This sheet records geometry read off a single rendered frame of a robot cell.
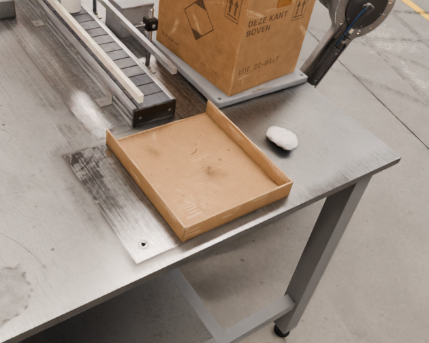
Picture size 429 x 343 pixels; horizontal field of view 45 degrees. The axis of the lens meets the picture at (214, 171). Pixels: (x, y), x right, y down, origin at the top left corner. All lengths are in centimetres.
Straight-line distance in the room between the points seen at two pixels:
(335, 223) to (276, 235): 76
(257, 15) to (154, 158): 39
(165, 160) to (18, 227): 32
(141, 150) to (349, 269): 123
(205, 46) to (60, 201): 53
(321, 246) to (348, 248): 74
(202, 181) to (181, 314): 62
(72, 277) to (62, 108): 45
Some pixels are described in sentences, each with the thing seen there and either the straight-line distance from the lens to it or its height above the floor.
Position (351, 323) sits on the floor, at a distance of 197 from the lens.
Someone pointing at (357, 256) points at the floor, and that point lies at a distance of 217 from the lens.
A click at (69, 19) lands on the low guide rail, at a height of 91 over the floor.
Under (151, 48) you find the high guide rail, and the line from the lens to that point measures 118.
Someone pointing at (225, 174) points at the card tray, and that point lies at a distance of 107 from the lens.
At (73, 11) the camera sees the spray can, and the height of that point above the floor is 89.
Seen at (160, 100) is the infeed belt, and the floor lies 88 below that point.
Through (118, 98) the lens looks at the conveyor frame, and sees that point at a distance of 118.
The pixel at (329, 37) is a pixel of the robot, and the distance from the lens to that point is 183.
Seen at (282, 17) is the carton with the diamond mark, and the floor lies 103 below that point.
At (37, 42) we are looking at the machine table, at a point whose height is 83.
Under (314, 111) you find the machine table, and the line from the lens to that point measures 132.
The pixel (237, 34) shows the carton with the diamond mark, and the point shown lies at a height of 101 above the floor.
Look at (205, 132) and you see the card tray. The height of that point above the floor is 83.
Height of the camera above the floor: 156
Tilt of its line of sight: 43 degrees down
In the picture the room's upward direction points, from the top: 12 degrees clockwise
